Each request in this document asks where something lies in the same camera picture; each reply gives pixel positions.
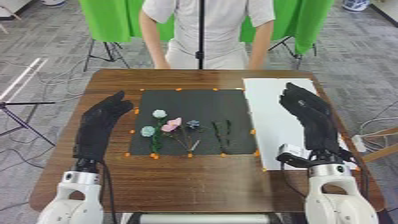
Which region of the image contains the light blue flower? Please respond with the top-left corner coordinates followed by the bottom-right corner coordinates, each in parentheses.
top-left (138, 125), bottom-right (161, 156)

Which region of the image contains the blue and white vase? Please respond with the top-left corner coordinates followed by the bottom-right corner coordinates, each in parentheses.
top-left (341, 0), bottom-right (373, 13)

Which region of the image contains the dark mat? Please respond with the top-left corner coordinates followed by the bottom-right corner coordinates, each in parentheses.
top-left (128, 88), bottom-right (261, 157)

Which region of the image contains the pink flower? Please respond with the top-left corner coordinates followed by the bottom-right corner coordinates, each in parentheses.
top-left (160, 116), bottom-right (195, 152)

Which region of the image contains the person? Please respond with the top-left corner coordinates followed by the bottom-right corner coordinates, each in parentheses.
top-left (137, 0), bottom-right (277, 71)

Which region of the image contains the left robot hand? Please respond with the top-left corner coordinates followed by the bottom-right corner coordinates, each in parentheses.
top-left (73, 90), bottom-right (137, 161)

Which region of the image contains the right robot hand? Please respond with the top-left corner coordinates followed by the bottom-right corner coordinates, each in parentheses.
top-left (277, 82), bottom-right (344, 155)

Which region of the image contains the black cable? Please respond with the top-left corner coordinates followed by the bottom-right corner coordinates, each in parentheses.
top-left (98, 160), bottom-right (119, 224)

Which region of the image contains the pale grey bar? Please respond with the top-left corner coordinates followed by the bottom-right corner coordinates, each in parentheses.
top-left (119, 212), bottom-right (281, 224)

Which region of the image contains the white sheet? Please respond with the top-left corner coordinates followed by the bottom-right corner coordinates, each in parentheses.
top-left (241, 77), bottom-right (357, 171)

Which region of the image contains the white flower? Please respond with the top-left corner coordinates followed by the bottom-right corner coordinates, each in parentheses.
top-left (151, 109), bottom-right (170, 155)

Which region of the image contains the dark blue flower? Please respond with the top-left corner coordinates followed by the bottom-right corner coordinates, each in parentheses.
top-left (185, 119), bottom-right (204, 153)

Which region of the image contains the black stand pole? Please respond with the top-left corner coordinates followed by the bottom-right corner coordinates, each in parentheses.
top-left (193, 0), bottom-right (208, 70)

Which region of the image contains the black tripod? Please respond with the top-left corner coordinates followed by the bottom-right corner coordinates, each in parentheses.
top-left (0, 101), bottom-right (58, 148)

